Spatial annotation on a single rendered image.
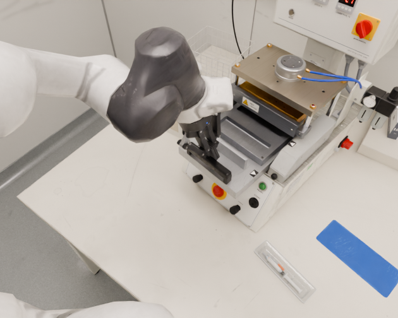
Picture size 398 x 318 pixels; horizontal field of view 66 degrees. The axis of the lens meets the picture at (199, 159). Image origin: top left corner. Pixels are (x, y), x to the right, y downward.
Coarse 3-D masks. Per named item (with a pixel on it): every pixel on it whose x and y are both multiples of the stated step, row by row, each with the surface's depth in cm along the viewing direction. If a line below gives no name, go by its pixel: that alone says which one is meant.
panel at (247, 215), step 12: (192, 168) 105; (204, 180) 103; (264, 180) 87; (252, 192) 91; (264, 192) 88; (228, 204) 98; (240, 204) 95; (264, 204) 89; (240, 216) 96; (252, 216) 93
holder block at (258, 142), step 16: (224, 112) 93; (240, 112) 93; (224, 128) 89; (240, 128) 90; (256, 128) 89; (272, 128) 91; (240, 144) 85; (256, 144) 87; (272, 144) 85; (256, 160) 83
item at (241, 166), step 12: (228, 144) 83; (192, 156) 85; (228, 156) 84; (240, 156) 80; (276, 156) 85; (204, 168) 83; (228, 168) 83; (240, 168) 83; (252, 168) 83; (264, 168) 83; (216, 180) 82; (240, 180) 80; (252, 180) 81; (228, 192) 81; (240, 192) 80
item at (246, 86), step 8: (248, 88) 90; (256, 88) 90; (256, 96) 88; (264, 96) 88; (272, 96) 88; (272, 104) 86; (280, 104) 86; (288, 112) 83; (296, 112) 83; (296, 120) 82; (304, 120) 86
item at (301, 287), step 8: (256, 248) 89; (264, 248) 89; (272, 248) 89; (264, 256) 88; (272, 256) 88; (280, 256) 88; (272, 264) 86; (280, 264) 86; (288, 264) 86; (280, 272) 85; (288, 272) 85; (296, 272) 85; (288, 280) 83; (296, 280) 83; (304, 280) 83; (296, 288) 82; (304, 288) 82; (312, 288) 82; (304, 296) 81
